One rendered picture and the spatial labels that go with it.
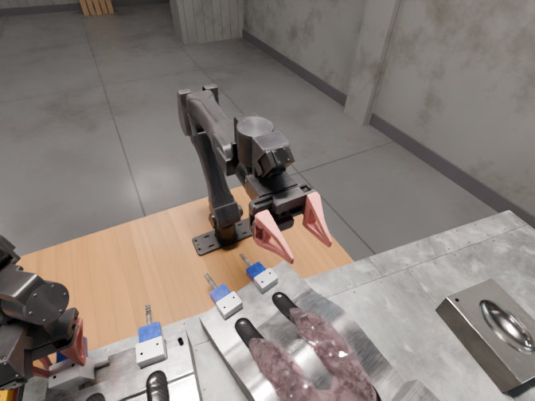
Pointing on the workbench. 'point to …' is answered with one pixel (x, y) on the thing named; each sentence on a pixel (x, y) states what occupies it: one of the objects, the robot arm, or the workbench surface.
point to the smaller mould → (493, 332)
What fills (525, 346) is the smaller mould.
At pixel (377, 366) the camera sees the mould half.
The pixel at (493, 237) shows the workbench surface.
